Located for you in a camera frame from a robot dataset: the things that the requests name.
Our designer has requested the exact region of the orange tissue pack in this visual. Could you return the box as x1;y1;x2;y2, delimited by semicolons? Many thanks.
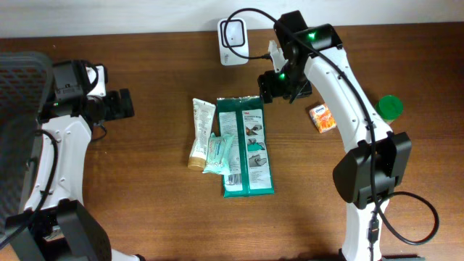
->
309;104;336;133

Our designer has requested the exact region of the white cream tube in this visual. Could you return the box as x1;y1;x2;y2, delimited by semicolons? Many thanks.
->
188;98;216;171

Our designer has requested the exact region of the light green wipes pack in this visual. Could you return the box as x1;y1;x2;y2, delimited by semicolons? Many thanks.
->
202;133;234;175

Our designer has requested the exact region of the green glove package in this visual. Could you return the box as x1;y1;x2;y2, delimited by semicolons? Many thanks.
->
217;96;275;198

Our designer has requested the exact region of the green lid seasoning jar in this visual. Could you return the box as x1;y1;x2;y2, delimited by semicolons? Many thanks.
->
375;95;404;124

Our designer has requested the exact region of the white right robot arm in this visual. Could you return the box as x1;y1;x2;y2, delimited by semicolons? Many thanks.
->
258;11;412;260

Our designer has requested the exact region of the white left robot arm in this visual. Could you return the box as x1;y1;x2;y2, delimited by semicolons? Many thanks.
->
1;52;134;260

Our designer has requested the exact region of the white barcode scanner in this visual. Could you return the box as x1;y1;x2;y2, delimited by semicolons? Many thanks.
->
217;18;249;66

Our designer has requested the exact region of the grey plastic basket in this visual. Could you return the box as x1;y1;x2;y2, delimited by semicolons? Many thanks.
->
1;51;53;239

